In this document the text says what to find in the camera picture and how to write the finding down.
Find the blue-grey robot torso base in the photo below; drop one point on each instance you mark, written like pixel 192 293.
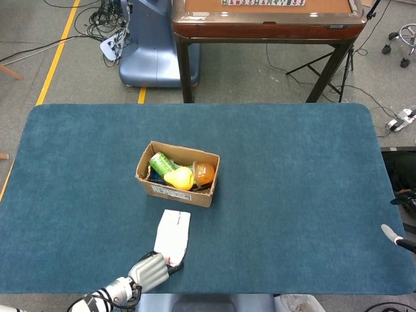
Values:
pixel 204 304

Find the brown mahjong table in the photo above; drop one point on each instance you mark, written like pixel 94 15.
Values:
pixel 260 27

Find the chrome rolling stool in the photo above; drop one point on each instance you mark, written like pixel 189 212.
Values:
pixel 408 35

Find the open cardboard box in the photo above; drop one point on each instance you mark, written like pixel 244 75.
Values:
pixel 177 194

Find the teal felt table mat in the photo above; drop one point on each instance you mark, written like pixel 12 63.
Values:
pixel 276 182

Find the yellow pear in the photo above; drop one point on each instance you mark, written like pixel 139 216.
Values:
pixel 180 178

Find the green drink can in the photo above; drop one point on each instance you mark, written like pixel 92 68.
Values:
pixel 161 163

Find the white power strip red switch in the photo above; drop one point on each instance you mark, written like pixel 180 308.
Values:
pixel 399 119

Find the slanted wooden leg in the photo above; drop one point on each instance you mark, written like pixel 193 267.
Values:
pixel 11 72

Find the row of face-up mahjong tiles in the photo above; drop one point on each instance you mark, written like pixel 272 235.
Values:
pixel 263 2

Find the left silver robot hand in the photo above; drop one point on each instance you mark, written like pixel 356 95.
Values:
pixel 149 271

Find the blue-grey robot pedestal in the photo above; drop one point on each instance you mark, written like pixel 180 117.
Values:
pixel 152 55

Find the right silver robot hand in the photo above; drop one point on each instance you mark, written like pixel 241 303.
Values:
pixel 409 199

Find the black tripod stand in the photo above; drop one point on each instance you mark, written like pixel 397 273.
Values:
pixel 320 72

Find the white wet wipes pack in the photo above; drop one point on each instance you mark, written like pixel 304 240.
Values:
pixel 172 235

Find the white power strip with plugs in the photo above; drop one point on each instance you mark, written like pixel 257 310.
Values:
pixel 109 47

